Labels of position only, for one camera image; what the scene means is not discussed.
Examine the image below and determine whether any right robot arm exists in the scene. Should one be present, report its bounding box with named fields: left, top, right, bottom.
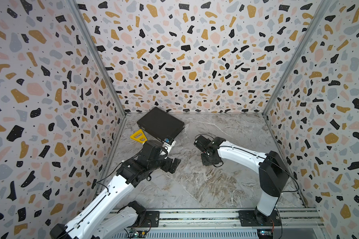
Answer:
left=194, top=134, right=291, bottom=226

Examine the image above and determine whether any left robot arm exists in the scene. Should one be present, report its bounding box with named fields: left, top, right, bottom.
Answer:
left=50, top=137, right=181, bottom=239

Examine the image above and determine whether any yellow triangle piece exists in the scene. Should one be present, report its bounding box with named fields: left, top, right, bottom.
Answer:
left=130, top=129, right=147, bottom=144

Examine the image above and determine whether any black flat case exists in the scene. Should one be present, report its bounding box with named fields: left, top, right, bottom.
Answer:
left=137, top=107, right=184, bottom=141

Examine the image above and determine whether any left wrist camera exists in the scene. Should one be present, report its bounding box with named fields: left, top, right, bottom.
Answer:
left=163, top=136, right=176, bottom=154

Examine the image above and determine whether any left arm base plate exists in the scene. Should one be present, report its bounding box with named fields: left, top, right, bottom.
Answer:
left=132, top=211, right=160, bottom=228

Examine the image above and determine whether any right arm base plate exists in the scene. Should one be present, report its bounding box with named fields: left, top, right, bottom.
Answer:
left=238, top=209, right=281, bottom=227

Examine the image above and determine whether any aluminium rail frame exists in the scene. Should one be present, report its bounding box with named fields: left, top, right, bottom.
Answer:
left=105, top=208, right=330, bottom=239

